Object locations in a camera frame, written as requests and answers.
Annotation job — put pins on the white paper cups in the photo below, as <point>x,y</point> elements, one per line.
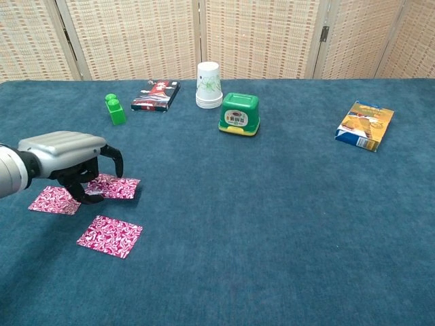
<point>208,85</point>

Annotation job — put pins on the green toy brick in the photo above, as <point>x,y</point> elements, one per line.
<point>117,113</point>

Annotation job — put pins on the yellow blue snack box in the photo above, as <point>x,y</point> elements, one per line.
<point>365,124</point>

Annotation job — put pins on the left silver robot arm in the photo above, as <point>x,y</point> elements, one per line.
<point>10,173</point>

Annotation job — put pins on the blue felt table cover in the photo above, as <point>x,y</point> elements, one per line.
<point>238,220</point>

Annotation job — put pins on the woven folding screen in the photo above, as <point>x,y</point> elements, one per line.
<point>136,34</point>

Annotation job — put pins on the green container with yellow base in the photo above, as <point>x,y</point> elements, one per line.
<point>239,108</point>

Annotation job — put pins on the black screen hinge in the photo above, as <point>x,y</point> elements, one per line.
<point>68,40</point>
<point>325,34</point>

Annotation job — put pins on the dark red printed box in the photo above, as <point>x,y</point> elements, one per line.
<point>154,96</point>

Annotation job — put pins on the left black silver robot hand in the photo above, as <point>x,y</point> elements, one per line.
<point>64,147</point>

